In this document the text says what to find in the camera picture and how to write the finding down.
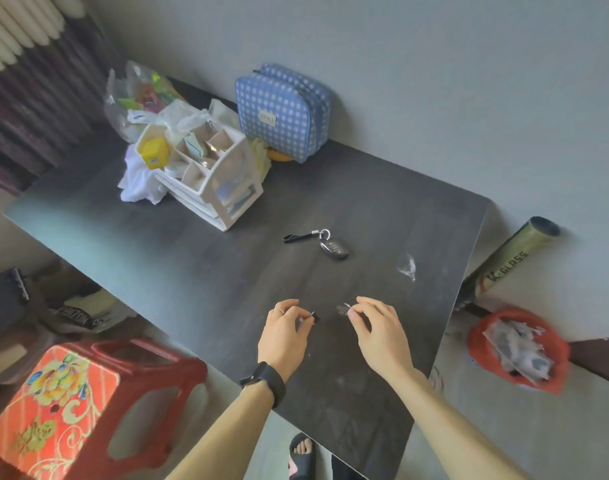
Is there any person's right hand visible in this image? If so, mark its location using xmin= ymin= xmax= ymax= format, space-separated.
xmin=348 ymin=296 xmax=416 ymax=381

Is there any person's left hand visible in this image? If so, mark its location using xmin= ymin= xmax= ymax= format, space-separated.
xmin=257 ymin=299 xmax=316 ymax=383

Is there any person's left forearm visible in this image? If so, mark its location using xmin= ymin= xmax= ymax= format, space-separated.
xmin=166 ymin=382 xmax=275 ymax=480

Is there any person's right forearm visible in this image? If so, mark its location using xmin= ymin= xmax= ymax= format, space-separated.
xmin=385 ymin=369 xmax=529 ymax=480

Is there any black wrist watch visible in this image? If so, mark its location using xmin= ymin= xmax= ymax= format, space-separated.
xmin=240 ymin=362 xmax=287 ymax=409

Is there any clear plastic scrap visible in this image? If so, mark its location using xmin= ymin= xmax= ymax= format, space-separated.
xmin=396 ymin=253 xmax=418 ymax=282

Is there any black car key fob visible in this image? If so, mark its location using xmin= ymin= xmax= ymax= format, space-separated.
xmin=320 ymin=239 xmax=350 ymax=261

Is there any black slipper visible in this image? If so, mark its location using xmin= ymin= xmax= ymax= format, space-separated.
xmin=288 ymin=433 xmax=317 ymax=480

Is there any crumpled waste paper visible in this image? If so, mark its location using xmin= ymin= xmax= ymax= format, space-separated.
xmin=482 ymin=319 xmax=555 ymax=386

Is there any white desktop organizer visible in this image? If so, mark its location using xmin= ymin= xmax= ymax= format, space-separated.
xmin=134 ymin=99 xmax=264 ymax=233

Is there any pale yellow plastic bag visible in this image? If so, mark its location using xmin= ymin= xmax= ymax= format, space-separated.
xmin=251 ymin=139 xmax=273 ymax=184

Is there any red waste bin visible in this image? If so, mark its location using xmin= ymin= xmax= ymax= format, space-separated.
xmin=467 ymin=308 xmax=571 ymax=396

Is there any white teal small box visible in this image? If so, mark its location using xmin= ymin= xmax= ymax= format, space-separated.
xmin=182 ymin=132 xmax=206 ymax=159

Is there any blue checked pouch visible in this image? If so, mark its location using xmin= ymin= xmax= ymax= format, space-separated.
xmin=234 ymin=63 xmax=333 ymax=164

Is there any white crumpled cloth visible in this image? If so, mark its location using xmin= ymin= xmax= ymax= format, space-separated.
xmin=117 ymin=144 xmax=168 ymax=205

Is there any yellow small box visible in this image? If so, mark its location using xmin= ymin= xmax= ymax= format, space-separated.
xmin=136 ymin=137 xmax=170 ymax=171

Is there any white plastic bag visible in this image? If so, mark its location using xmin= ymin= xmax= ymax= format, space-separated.
xmin=127 ymin=99 xmax=211 ymax=141

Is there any dark wooden board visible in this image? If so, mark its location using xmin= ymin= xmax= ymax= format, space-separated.
xmin=567 ymin=337 xmax=609 ymax=388

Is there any red floral plastic stool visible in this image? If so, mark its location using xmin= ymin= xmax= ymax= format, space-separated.
xmin=0 ymin=339 xmax=208 ymax=480

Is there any clear bag of colourful items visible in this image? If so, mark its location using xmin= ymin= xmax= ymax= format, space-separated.
xmin=103 ymin=60 xmax=186 ymax=144

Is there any black bag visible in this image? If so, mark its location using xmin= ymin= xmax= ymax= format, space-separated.
xmin=0 ymin=267 xmax=30 ymax=347

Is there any dark purple curtain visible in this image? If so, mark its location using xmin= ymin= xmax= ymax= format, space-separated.
xmin=0 ymin=14 xmax=127 ymax=196

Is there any cream pleated curtain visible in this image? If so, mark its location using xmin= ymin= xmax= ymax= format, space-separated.
xmin=0 ymin=0 xmax=86 ymax=84

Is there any black key strap with ring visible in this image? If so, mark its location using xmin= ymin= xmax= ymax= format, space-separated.
xmin=283 ymin=228 xmax=332 ymax=244

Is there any black printed fabric strap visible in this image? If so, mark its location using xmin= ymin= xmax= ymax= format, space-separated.
xmin=38 ymin=289 xmax=137 ymax=336

